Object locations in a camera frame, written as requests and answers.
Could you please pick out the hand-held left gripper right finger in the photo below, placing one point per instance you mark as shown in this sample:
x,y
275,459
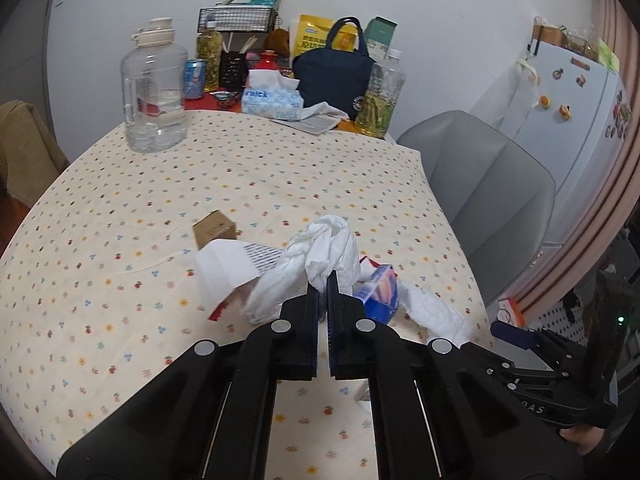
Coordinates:
x,y
334,320

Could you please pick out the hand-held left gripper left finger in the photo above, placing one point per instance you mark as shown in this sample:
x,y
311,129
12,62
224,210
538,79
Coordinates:
x,y
309,320

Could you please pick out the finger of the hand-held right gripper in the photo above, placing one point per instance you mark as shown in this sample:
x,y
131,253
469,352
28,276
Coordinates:
x,y
512,334
492,365

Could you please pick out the white tissue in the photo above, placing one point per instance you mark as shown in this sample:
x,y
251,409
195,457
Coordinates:
x,y
320,255

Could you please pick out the person's right hand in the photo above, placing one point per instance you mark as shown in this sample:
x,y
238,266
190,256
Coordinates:
x,y
580,435

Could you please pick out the orange and white box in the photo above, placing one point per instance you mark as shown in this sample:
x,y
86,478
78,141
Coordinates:
x,y
511,312

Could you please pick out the white dotted mat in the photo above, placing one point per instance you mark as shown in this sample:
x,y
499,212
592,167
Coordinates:
x,y
560,325

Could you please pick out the blue snack wrapper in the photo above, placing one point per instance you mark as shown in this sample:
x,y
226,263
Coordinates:
x,y
382,290

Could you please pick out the crumpled white plastic bag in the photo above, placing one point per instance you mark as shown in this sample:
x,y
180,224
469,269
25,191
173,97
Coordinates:
x,y
435,312

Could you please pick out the torn white red wrapper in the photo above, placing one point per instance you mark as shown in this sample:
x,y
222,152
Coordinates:
x,y
225,265

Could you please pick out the small brown cardboard box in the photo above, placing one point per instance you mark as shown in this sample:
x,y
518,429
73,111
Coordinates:
x,y
215,230

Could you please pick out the grey chair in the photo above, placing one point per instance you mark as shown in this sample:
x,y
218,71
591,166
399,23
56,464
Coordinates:
x,y
480,185

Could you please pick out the printed paper leaflet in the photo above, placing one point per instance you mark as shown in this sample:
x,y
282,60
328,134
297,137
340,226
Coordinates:
x,y
312,124

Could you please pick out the white fridge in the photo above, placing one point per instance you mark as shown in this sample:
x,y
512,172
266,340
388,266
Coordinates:
x,y
585,150

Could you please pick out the clear yellow drink bottle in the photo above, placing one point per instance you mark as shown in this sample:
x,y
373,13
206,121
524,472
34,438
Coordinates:
x,y
380,105

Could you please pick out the blue tissue pack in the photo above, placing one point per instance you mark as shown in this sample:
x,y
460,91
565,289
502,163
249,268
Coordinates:
x,y
270,100

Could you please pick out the white hanging bag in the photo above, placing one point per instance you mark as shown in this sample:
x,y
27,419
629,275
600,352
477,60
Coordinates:
x,y
520,100

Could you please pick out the yellow and red fridge magnet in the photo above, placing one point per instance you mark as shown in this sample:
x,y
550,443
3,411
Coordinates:
x,y
544,101

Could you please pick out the navy lunch bag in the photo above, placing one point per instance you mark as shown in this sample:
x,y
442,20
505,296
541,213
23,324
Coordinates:
x,y
330,80

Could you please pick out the red mat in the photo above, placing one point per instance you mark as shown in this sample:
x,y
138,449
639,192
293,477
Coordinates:
x,y
200,104

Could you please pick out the black mesh pen holder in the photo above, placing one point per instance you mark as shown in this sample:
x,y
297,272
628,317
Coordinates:
x,y
234,72

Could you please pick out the large clear water jug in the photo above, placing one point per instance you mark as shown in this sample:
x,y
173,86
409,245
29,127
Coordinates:
x,y
152,110

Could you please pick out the red pot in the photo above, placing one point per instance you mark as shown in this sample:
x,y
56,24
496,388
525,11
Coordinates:
x,y
265,61

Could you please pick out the blue soda can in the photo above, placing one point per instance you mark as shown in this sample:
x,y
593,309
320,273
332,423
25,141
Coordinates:
x,y
195,80

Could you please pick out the yellow flower tea bottle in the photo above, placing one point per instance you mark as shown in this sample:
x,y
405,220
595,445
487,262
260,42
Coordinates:
x,y
209,60

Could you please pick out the brown plush toy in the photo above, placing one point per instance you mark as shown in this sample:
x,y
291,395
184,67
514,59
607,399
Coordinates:
x,y
277,42

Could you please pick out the wooden chopsticks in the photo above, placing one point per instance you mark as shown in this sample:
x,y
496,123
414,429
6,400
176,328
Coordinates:
x,y
248,44

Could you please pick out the yellow snack packet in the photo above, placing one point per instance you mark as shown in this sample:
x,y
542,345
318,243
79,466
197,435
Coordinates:
x,y
312,35

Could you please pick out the green box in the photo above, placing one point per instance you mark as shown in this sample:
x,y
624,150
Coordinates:
x,y
380,35

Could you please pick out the teal pack in basket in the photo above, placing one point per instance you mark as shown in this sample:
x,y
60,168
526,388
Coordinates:
x,y
255,1

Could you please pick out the brown jacket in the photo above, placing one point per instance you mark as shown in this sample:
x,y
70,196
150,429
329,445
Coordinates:
x,y
25,155

